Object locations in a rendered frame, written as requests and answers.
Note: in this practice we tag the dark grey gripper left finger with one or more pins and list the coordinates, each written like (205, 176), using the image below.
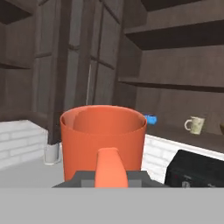
(80, 180)

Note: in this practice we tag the clear drinking glass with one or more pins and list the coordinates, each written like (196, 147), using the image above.
(52, 154)

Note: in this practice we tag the brown bowl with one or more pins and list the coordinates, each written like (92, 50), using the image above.
(222, 128)

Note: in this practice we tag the open dark wooden cabinet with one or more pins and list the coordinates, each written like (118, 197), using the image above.
(16, 58)
(178, 70)

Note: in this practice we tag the blue cup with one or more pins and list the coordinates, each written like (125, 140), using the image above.
(151, 119)

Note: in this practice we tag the orange mug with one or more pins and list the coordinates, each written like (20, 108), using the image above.
(102, 140)

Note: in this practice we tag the black toaster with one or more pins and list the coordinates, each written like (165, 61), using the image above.
(194, 169)

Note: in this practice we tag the cream patterned mug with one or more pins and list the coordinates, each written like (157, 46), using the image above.
(196, 124)

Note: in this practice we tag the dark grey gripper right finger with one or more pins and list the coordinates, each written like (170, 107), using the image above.
(138, 180)

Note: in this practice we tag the dark wooden cabinet door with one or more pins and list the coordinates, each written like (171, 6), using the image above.
(49, 70)
(102, 55)

